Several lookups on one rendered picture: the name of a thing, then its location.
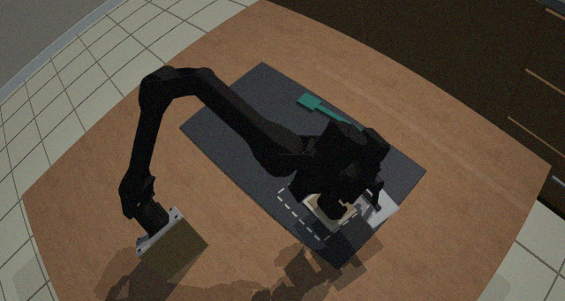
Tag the green flat spatula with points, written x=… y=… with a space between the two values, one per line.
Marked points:
x=312 y=103

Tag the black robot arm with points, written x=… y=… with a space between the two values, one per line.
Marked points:
x=277 y=149

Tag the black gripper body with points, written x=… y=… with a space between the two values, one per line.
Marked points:
x=374 y=151

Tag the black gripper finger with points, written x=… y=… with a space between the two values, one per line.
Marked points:
x=360 y=189
x=374 y=169

